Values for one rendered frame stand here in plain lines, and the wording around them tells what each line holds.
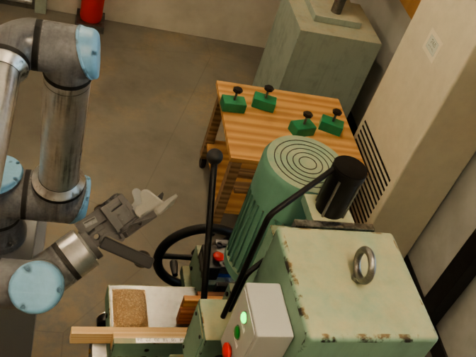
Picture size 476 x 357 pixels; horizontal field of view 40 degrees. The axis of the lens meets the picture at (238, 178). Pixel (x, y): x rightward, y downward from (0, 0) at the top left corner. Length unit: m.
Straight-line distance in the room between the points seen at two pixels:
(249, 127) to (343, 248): 1.92
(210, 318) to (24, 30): 0.74
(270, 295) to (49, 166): 0.95
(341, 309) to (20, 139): 2.64
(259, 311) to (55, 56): 0.77
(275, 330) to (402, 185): 2.06
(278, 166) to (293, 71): 2.45
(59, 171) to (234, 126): 1.28
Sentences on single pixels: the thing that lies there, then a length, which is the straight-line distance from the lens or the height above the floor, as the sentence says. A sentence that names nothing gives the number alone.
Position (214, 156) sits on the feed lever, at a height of 1.41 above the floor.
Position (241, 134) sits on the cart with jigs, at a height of 0.53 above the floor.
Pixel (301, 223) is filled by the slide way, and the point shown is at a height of 1.52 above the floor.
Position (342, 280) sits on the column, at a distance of 1.05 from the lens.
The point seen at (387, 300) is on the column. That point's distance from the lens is 1.06.
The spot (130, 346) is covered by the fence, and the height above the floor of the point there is 0.94.
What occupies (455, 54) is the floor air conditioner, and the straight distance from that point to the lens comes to 2.73.
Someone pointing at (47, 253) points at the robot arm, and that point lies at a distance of 1.34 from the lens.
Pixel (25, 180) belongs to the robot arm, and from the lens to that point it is 1.97.
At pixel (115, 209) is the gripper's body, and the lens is 1.33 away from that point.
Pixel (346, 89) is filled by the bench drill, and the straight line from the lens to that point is 3.82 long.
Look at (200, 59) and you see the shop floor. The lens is 4.35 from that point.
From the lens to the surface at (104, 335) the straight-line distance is 1.58.
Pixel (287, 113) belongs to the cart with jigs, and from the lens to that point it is 3.15.
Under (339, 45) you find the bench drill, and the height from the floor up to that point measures 0.65.
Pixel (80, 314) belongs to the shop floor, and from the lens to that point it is 2.76.
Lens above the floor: 2.25
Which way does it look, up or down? 40 degrees down
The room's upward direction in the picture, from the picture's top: 20 degrees clockwise
